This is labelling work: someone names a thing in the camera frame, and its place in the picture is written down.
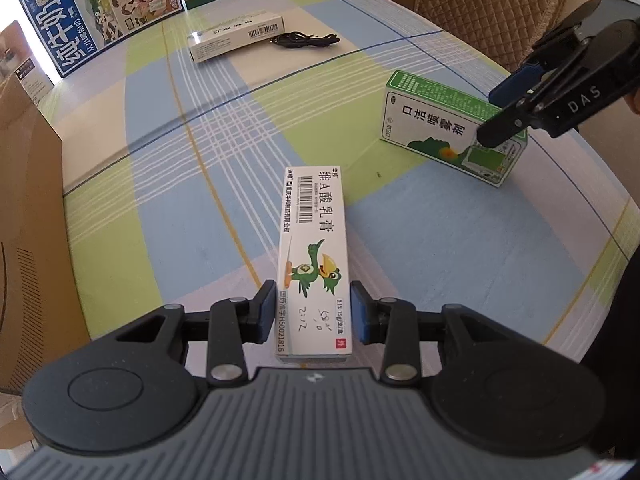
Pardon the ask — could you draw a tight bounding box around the checkered plastic tablecloth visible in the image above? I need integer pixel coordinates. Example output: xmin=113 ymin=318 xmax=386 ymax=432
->
xmin=41 ymin=0 xmax=639 ymax=359

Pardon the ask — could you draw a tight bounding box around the small brown product box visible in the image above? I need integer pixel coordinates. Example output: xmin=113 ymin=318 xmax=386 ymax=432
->
xmin=0 ymin=21 xmax=53 ymax=106

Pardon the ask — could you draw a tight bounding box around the green white spray box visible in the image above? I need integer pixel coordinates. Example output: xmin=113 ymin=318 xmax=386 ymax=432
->
xmin=381 ymin=70 xmax=528 ymax=188

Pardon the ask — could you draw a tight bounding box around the brown quilted chair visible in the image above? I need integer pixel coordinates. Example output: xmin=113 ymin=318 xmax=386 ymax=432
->
xmin=416 ymin=0 xmax=564 ymax=72

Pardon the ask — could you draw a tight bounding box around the black cable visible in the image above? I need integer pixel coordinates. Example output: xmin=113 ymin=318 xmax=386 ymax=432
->
xmin=269 ymin=31 xmax=342 ymax=52

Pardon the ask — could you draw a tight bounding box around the person's right hand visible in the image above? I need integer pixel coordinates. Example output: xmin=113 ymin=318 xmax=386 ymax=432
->
xmin=625 ymin=90 xmax=640 ymax=115

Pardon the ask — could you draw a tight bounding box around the white ointment box with bird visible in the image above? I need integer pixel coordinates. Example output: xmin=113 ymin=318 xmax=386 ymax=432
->
xmin=274 ymin=166 xmax=352 ymax=362

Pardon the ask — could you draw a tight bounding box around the white barcode medicine box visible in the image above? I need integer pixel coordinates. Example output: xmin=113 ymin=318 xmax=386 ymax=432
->
xmin=188 ymin=11 xmax=284 ymax=64

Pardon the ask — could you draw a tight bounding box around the open brown cardboard box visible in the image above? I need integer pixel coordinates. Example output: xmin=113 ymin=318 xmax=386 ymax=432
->
xmin=0 ymin=77 xmax=90 ymax=396

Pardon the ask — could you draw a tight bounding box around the blue milk carton box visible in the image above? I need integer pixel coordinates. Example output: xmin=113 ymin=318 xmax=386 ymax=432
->
xmin=18 ymin=0 xmax=183 ymax=78

